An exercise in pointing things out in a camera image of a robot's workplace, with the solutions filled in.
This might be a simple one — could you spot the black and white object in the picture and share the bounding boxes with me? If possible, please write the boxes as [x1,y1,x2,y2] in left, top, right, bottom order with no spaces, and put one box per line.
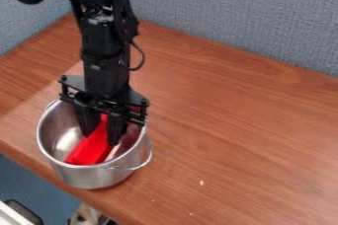
[0,199,44,225]

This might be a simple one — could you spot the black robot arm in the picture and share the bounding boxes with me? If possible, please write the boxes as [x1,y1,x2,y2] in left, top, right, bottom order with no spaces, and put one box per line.
[17,0,149,145]

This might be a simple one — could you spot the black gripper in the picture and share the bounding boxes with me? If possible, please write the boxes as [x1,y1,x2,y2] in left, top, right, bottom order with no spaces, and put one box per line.
[57,46,149,146]

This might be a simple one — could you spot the red elongated object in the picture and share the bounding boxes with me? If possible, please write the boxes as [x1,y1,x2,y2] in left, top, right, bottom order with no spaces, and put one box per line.
[62,114,112,166]

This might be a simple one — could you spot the white patterned object under table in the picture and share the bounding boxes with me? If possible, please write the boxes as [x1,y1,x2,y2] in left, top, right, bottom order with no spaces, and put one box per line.
[64,203,117,225]

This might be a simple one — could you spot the silver metal pot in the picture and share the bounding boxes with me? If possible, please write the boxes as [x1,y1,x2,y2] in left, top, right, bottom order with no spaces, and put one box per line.
[35,100,153,189]

